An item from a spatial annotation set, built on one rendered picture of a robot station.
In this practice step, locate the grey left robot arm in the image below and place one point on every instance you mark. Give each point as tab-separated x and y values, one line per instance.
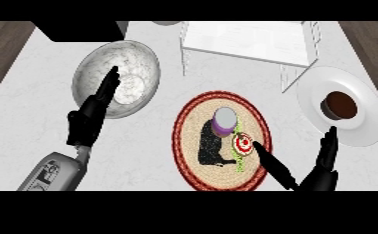
52	173

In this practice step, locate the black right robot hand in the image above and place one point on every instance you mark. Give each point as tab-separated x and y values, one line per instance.
319	173

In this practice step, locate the white tiered shelf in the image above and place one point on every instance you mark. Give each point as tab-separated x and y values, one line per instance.
252	44

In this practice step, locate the grey round object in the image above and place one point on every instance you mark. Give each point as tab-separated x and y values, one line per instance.
166	23

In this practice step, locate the white plate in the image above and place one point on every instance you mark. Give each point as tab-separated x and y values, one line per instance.
340	106

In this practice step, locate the brown cupcake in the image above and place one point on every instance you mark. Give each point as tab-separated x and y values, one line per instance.
339	106

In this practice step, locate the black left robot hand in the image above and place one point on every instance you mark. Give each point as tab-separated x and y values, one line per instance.
91	114

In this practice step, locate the purple can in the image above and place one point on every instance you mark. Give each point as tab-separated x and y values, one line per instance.
225	121

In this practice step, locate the white marble bowl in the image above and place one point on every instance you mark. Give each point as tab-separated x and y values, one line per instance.
117	79

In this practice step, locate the black appliance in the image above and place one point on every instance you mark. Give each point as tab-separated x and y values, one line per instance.
82	30

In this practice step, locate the round woven red-rimmed placemat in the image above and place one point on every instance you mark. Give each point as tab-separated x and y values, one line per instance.
222	140

